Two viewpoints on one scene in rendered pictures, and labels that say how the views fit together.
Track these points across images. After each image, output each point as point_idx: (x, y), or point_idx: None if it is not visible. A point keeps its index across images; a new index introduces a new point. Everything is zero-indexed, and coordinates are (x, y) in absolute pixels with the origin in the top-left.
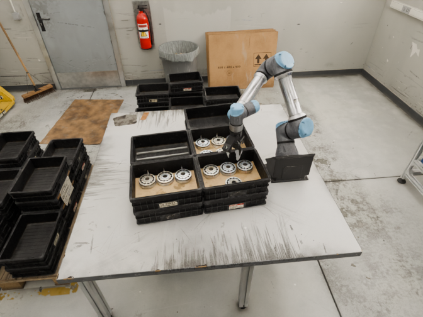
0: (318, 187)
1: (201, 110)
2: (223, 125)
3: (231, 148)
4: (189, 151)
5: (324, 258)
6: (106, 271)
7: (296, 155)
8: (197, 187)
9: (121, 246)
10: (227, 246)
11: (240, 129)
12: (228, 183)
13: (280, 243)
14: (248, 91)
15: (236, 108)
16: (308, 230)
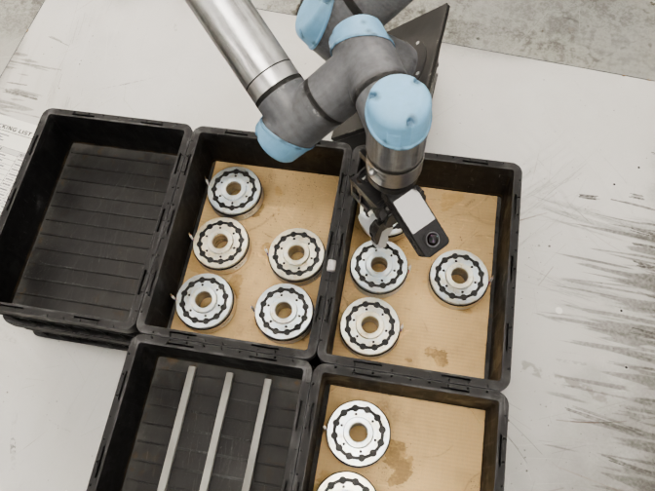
0: (473, 68)
1: (12, 234)
2: (176, 193)
3: (271, 215)
4: (219, 367)
5: None
6: None
7: (436, 53)
8: (425, 400)
9: None
10: (610, 384)
11: None
12: (457, 294)
13: (630, 245)
14: (238, 15)
15: (423, 107)
16: (606, 162)
